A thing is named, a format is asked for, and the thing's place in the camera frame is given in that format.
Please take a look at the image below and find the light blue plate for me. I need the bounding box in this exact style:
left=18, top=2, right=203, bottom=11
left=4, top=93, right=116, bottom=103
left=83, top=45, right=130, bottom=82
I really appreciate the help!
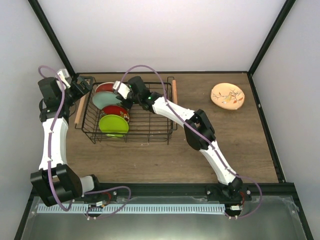
left=92, top=91, right=121, bottom=110

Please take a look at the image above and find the beige floral plate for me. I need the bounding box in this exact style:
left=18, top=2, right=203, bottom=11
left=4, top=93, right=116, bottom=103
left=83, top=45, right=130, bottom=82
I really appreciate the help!
left=210, top=82, right=245, bottom=111

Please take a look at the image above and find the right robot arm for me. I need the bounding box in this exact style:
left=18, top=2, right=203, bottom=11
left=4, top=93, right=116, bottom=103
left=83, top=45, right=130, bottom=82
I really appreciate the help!
left=112, top=76, right=243, bottom=202

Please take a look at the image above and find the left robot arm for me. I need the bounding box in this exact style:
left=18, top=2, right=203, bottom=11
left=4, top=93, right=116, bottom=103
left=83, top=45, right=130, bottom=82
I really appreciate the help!
left=30, top=76, right=102, bottom=207

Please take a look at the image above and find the small red floral plate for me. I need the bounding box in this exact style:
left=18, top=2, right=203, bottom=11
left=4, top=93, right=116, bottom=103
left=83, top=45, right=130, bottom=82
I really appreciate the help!
left=102, top=105, right=130, bottom=123

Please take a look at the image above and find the large red blue-flower plate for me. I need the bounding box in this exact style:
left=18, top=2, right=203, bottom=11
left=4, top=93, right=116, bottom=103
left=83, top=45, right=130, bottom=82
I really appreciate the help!
left=95, top=82, right=114, bottom=93

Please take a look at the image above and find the lime green plate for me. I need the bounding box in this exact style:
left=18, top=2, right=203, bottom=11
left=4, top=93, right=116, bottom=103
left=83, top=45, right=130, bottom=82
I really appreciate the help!
left=98, top=114, right=129, bottom=138

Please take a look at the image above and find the light blue slotted strip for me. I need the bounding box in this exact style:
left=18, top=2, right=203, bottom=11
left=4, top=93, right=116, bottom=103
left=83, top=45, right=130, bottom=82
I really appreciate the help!
left=36, top=202, right=226, bottom=215

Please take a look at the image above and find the metal front panel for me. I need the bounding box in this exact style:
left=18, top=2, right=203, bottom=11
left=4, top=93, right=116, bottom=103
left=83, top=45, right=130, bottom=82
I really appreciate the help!
left=21, top=196, right=307, bottom=240

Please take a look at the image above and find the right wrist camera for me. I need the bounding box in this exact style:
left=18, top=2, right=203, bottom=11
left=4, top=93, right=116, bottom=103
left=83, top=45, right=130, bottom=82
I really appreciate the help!
left=112, top=81, right=131, bottom=99

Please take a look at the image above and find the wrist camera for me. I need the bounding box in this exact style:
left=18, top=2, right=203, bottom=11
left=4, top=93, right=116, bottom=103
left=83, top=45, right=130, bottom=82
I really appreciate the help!
left=56, top=68, right=71, bottom=90
left=112, top=81, right=131, bottom=99

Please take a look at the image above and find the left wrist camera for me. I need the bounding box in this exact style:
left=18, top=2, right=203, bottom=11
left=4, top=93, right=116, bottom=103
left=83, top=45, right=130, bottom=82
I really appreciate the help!
left=56, top=68, right=71, bottom=90

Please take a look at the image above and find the black wire dish rack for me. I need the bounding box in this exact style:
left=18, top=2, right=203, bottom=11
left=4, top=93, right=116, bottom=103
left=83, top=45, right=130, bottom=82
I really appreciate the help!
left=75, top=81, right=178, bottom=144

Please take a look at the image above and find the right wooden rack handle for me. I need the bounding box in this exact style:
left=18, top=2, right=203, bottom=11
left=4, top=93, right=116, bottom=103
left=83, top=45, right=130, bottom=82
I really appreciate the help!
left=171, top=79, right=178, bottom=105

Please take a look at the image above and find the left black frame post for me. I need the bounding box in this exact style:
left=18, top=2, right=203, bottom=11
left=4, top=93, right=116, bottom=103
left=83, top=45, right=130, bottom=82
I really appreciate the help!
left=28, top=0, right=76, bottom=76

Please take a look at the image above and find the black frame post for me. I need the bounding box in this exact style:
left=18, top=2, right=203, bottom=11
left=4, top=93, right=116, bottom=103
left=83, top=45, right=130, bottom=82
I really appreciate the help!
left=248, top=0, right=297, bottom=73
left=28, top=0, right=76, bottom=76

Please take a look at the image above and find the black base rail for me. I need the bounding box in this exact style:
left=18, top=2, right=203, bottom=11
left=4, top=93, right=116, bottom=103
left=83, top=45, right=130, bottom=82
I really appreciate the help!
left=76, top=182, right=299, bottom=203

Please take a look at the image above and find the right black frame post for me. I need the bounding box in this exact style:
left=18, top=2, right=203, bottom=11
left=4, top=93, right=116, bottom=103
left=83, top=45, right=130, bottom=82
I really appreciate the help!
left=248, top=0, right=297, bottom=73

